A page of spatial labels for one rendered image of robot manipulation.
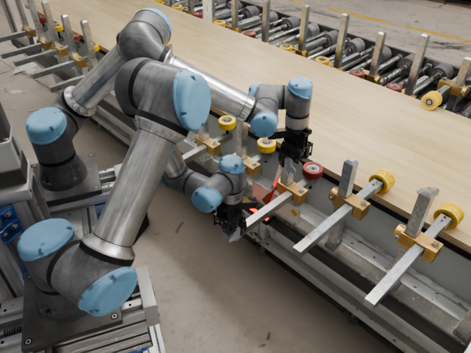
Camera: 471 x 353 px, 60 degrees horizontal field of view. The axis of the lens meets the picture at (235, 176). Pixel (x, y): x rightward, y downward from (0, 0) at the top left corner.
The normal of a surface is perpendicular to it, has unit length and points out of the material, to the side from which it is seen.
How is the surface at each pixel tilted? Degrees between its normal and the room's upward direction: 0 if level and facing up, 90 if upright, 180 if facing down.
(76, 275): 44
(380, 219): 90
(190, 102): 85
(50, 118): 7
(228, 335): 0
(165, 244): 0
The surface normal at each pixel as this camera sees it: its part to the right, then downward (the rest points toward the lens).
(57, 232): -0.11, -0.81
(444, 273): -0.72, 0.44
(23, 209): 0.33, 0.60
